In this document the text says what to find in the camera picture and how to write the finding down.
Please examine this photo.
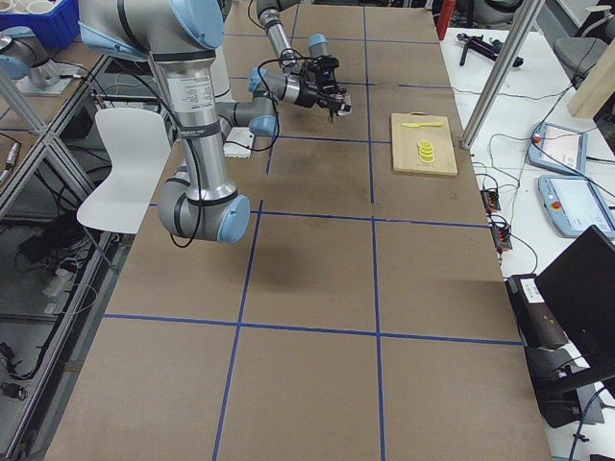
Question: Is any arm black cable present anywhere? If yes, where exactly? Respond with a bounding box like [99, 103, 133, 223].
[153, 57, 284, 250]
[247, 0, 318, 97]

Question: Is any black box device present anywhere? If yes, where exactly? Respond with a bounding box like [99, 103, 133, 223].
[505, 274, 568, 351]

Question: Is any white plastic chair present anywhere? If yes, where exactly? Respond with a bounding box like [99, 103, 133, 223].
[77, 108, 171, 234]

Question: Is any teach pendant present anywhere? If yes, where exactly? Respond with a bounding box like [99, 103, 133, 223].
[528, 122, 588, 175]
[537, 175, 614, 239]

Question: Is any far teach pendant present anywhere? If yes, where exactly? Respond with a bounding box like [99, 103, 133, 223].
[528, 122, 588, 175]

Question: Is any yellow plastic knife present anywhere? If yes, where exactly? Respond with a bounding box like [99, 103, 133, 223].
[401, 122, 444, 129]

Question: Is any black handled tool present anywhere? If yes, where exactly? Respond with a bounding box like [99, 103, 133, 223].
[456, 33, 504, 66]

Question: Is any black monitor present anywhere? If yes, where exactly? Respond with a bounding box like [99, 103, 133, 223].
[525, 225, 614, 427]

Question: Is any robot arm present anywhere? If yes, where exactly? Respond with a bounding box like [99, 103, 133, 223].
[256, 1, 347, 97]
[79, 1, 352, 243]

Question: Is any aluminium frame post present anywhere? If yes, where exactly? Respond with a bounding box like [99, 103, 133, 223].
[460, 0, 545, 150]

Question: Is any blue storage bin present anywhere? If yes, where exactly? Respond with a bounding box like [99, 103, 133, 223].
[1, 1, 80, 49]

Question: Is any near teach pendant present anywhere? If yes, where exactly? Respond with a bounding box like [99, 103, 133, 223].
[537, 175, 614, 239]

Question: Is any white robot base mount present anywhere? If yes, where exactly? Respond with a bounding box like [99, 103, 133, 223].
[224, 127, 255, 158]

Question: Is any back lemon slice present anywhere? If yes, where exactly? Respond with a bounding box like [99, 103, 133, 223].
[417, 139, 433, 149]

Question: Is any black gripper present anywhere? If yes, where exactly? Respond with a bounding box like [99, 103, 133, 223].
[294, 79, 347, 120]
[309, 56, 339, 91]

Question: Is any wooden cutting board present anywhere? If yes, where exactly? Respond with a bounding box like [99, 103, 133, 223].
[390, 113, 457, 177]

